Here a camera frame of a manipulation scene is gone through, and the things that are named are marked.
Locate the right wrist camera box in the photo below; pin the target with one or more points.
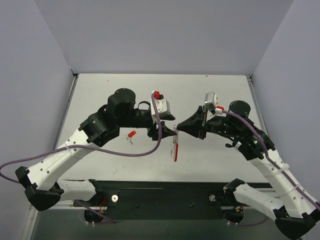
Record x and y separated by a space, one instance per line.
211 101

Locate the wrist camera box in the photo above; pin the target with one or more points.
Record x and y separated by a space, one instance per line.
211 101
163 109

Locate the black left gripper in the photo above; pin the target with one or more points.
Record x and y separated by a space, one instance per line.
153 125

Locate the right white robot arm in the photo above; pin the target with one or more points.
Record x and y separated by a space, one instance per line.
294 211

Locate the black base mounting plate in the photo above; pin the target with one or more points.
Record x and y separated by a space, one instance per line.
156 200

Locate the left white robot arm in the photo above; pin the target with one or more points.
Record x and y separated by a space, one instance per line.
42 182

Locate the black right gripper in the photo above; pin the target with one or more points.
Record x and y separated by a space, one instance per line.
203 122

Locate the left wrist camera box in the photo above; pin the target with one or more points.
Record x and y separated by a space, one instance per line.
163 109

